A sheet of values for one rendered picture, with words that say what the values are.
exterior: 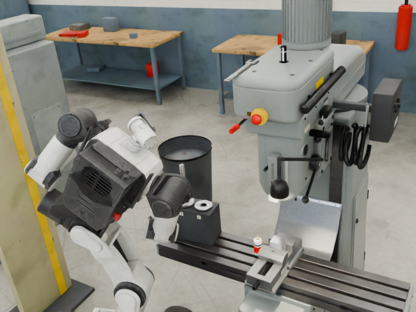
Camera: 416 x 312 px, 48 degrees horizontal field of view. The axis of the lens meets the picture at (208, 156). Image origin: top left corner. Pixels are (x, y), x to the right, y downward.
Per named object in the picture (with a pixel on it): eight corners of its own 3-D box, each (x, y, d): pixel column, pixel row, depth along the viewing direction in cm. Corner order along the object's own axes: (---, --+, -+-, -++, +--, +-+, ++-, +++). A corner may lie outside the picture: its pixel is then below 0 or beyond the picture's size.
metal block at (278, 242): (281, 255, 217) (281, 245, 214) (269, 251, 220) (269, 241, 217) (286, 249, 221) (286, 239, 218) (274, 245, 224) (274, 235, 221)
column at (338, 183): (345, 355, 281) (363, 114, 209) (273, 329, 303) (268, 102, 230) (365, 299, 319) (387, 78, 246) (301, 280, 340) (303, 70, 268)
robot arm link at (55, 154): (41, 197, 180) (74, 154, 174) (15, 176, 179) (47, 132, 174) (54, 189, 191) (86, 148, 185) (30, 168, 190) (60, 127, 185)
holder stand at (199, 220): (212, 246, 239) (209, 213, 230) (174, 237, 248) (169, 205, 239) (221, 232, 249) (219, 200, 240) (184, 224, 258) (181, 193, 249)
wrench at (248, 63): (231, 82, 161) (231, 80, 160) (221, 81, 162) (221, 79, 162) (259, 61, 179) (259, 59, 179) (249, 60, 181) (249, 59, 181)
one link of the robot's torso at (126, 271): (123, 316, 203) (59, 234, 188) (137, 286, 218) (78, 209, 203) (151, 307, 197) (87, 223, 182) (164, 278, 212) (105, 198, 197)
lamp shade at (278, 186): (269, 199, 179) (268, 185, 176) (270, 189, 185) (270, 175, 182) (288, 199, 178) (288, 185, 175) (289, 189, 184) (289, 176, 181)
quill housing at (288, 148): (300, 208, 192) (301, 138, 177) (254, 198, 202) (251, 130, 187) (315, 186, 206) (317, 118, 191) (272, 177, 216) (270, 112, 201)
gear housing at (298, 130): (303, 142, 174) (303, 117, 169) (243, 132, 185) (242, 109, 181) (330, 109, 199) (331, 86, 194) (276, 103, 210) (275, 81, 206)
